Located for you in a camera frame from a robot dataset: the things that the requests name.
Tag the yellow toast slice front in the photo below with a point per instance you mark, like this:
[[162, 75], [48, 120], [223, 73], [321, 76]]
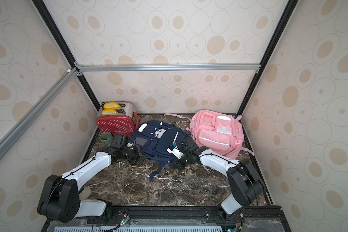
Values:
[[109, 112]]

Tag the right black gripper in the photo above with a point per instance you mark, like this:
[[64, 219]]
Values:
[[181, 158]]

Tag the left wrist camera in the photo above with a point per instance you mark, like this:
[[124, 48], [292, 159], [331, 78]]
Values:
[[119, 141]]

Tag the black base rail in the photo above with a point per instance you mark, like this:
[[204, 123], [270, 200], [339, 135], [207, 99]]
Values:
[[179, 219]]

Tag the black left corner post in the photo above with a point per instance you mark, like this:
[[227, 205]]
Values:
[[65, 50]]

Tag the yellow toast slice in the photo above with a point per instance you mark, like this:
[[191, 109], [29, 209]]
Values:
[[109, 112], [111, 105]]

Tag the yellow toast slice rear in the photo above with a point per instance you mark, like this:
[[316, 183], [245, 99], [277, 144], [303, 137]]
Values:
[[111, 105]]

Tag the left diagonal aluminium bar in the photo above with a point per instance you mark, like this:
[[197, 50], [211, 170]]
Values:
[[7, 142]]

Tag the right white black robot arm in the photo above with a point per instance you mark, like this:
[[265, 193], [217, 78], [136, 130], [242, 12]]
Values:
[[244, 180]]

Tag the horizontal aluminium frame bar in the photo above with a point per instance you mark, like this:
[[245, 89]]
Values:
[[167, 67]]

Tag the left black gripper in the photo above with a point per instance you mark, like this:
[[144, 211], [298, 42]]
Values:
[[135, 159]]

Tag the pink backpack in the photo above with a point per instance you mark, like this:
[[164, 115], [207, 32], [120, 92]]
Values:
[[220, 132]]

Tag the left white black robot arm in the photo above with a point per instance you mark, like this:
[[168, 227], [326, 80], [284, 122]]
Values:
[[60, 198]]

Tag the black corner post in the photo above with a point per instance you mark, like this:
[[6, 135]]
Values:
[[65, 50], [282, 23]]

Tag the navy blue backpack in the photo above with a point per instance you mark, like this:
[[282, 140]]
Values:
[[157, 140]]

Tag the green mug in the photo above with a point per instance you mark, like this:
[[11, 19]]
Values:
[[106, 138]]

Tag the black right corner post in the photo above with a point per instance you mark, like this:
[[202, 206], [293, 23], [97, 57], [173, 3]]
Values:
[[282, 23]]

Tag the red dotted toaster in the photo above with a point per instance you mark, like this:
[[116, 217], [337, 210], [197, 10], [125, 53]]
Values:
[[126, 122]]

